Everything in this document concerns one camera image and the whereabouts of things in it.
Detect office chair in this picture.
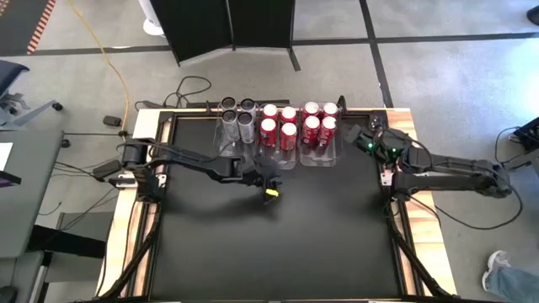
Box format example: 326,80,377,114
0,60,64,127

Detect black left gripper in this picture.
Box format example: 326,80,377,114
243,156,282,204

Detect white round stand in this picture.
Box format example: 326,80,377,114
138,0,165,37

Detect black looped floor cable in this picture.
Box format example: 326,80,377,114
162,75,212,109

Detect yellow cable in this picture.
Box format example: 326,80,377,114
66,0,130,132

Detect white paper sheet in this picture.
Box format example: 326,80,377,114
0,141,14,172

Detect black folding partition screen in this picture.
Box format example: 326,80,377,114
150,0,302,72

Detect black equipment stand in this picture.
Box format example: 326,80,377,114
495,116,539,173

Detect clear plastic bin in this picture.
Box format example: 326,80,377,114
213,99,259,157
254,103,301,170
297,100,344,168

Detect black mat with striped edge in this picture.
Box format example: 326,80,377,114
0,0,57,56

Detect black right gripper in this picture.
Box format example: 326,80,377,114
343,124,412,163

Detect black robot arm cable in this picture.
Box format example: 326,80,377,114
410,184,524,231

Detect grey desk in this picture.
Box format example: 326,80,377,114
0,129,65,258

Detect dark laptop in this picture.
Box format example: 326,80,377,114
0,170,23,189

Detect black power supply box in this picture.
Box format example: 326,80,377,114
91,159,123,183

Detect black metal table frame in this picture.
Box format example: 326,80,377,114
90,98,464,303

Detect person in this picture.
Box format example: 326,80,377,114
481,250,539,303

